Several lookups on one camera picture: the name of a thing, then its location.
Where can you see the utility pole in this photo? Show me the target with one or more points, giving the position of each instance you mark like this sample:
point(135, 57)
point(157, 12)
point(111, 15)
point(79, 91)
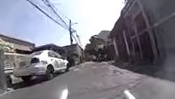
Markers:
point(70, 31)

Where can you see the grey asphalt road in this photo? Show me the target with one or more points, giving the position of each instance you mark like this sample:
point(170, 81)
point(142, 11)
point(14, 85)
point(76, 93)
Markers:
point(91, 85)

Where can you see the white car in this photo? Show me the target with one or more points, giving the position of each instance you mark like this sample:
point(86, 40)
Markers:
point(42, 64)

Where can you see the low houses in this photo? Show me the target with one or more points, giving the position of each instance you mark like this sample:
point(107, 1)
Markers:
point(25, 50)

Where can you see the long dark wall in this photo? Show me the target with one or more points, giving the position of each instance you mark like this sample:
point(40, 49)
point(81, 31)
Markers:
point(163, 26)

